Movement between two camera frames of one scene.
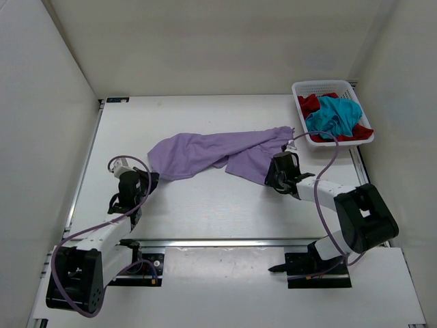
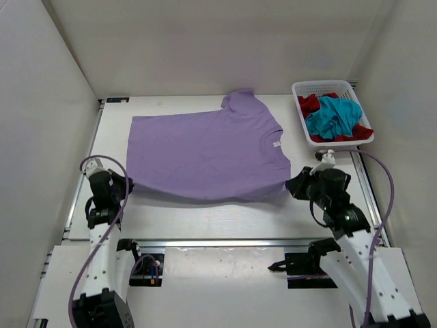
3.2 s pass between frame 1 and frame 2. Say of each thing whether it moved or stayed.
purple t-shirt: moved
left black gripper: moved
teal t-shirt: stayed
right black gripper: moved
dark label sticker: stayed
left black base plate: stayed
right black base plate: stayed
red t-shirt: stayed
